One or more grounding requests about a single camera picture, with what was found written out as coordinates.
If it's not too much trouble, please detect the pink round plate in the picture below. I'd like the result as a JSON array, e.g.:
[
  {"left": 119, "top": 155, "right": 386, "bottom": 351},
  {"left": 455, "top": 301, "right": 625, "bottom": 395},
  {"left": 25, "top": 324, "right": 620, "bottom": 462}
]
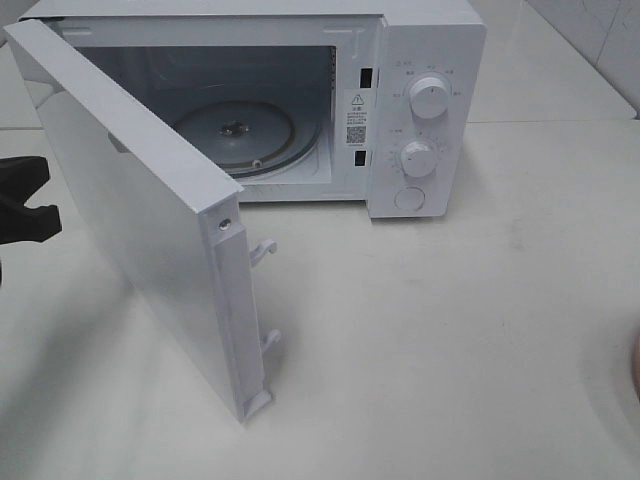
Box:
[{"left": 630, "top": 335, "right": 640, "bottom": 395}]

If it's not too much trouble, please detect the white upper power knob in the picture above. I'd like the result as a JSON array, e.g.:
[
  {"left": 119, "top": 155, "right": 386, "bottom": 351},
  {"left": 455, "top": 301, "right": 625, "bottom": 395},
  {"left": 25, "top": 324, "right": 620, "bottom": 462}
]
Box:
[{"left": 408, "top": 73, "right": 451, "bottom": 120}]

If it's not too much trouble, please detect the white microwave oven body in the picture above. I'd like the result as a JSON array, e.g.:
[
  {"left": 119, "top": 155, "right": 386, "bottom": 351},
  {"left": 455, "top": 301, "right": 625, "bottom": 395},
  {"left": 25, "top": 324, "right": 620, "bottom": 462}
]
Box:
[{"left": 6, "top": 1, "right": 486, "bottom": 218}]

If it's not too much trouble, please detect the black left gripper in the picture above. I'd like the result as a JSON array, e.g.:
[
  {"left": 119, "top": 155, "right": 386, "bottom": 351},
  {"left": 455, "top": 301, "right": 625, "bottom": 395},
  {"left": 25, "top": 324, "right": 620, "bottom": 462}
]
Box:
[{"left": 1, "top": 156, "right": 61, "bottom": 244}]

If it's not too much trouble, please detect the white timer knob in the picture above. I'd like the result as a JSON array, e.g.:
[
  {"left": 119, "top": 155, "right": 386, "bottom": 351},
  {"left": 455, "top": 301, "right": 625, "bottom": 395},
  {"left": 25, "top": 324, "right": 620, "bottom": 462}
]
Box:
[{"left": 400, "top": 141, "right": 438, "bottom": 178}]

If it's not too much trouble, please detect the glass microwave turntable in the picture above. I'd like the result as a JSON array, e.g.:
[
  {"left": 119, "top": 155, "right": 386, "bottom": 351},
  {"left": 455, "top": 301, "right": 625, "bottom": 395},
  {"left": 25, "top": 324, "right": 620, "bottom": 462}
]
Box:
[{"left": 173, "top": 101, "right": 321, "bottom": 178}]

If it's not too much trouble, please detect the white microwave door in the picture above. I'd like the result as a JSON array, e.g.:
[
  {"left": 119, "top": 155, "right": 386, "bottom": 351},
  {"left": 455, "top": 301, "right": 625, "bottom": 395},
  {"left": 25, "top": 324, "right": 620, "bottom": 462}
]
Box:
[{"left": 7, "top": 20, "right": 280, "bottom": 421}]

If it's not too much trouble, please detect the white round door button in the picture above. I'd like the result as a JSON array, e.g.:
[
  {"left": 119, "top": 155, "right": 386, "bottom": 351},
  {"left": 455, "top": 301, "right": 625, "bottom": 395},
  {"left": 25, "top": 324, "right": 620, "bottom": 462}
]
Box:
[{"left": 394, "top": 186, "right": 426, "bottom": 211}]

